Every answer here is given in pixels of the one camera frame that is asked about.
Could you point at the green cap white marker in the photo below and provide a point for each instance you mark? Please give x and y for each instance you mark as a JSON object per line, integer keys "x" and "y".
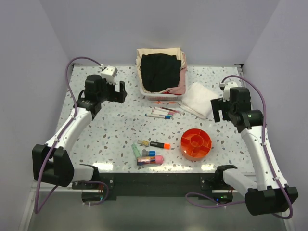
{"x": 161, "y": 113}

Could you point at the grey blue cap marker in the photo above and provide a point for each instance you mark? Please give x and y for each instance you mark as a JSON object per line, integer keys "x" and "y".
{"x": 148, "y": 153}

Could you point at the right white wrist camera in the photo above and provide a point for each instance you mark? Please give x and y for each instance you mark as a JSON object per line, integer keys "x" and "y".
{"x": 225, "y": 87}

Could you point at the red clear pen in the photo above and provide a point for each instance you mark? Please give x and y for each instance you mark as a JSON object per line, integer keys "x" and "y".
{"x": 181, "y": 112}

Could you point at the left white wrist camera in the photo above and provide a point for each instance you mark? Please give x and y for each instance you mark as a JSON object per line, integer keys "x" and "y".
{"x": 108, "y": 73}

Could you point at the small beige eraser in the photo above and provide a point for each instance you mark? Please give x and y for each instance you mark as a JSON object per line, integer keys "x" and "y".
{"x": 143, "y": 142}

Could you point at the colourful crayon pack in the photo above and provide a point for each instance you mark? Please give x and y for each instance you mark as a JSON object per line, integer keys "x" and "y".
{"x": 146, "y": 160}

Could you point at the white plastic basket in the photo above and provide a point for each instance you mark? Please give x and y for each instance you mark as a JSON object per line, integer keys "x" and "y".
{"x": 158, "y": 95}

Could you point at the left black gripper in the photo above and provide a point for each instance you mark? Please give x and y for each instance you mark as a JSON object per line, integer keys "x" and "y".
{"x": 119, "y": 97}

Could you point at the green glue stick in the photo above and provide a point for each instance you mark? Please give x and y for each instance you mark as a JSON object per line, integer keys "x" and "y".
{"x": 135, "y": 150}

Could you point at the pink folded cloth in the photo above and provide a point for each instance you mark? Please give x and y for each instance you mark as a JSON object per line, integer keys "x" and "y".
{"x": 182, "y": 85}

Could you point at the orange round divided organizer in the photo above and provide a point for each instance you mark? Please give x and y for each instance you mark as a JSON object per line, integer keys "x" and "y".
{"x": 195, "y": 144}

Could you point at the beige folded cloth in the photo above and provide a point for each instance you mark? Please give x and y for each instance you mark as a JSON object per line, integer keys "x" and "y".
{"x": 169, "y": 51}

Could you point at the black orange highlighter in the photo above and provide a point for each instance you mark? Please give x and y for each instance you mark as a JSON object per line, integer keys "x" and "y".
{"x": 160, "y": 145}

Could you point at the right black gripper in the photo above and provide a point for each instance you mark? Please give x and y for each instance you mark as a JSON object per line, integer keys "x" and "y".
{"x": 218, "y": 104}

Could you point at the red folded cloth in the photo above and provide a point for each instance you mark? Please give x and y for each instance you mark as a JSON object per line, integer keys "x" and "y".
{"x": 174, "y": 92}

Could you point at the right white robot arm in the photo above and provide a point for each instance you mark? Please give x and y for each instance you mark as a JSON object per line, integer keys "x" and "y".
{"x": 270, "y": 193}

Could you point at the pink cap tube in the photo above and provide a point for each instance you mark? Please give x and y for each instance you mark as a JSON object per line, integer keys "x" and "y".
{"x": 158, "y": 159}

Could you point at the orange white pen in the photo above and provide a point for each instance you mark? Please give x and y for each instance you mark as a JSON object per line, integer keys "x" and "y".
{"x": 165, "y": 102}

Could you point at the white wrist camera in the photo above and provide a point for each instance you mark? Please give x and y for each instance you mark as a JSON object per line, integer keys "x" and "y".
{"x": 225, "y": 87}
{"x": 108, "y": 73}

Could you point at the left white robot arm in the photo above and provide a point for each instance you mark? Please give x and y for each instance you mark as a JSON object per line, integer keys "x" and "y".
{"x": 51, "y": 161}

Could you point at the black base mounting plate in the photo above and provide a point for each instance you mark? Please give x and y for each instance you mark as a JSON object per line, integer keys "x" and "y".
{"x": 154, "y": 185}

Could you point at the white folded towel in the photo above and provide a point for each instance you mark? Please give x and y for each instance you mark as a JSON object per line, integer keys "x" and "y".
{"x": 197, "y": 100}

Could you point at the black folded cloth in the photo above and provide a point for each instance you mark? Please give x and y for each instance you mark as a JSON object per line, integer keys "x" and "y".
{"x": 160, "y": 71}

